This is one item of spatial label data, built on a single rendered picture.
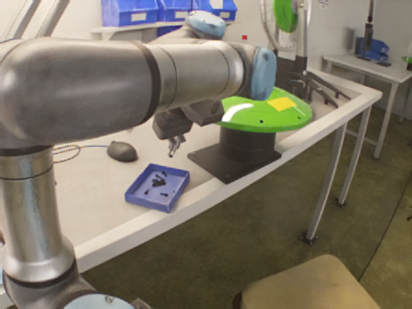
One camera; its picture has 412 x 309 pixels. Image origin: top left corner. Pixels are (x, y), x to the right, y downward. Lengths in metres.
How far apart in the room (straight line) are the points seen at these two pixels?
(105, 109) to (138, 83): 0.02
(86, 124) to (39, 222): 0.13
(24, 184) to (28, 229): 0.05
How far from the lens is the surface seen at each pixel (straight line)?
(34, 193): 0.25
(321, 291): 0.85
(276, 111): 0.62
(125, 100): 0.17
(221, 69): 0.25
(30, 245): 0.28
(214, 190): 0.63
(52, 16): 0.49
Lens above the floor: 1.29
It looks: 29 degrees down
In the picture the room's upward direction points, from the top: 2 degrees clockwise
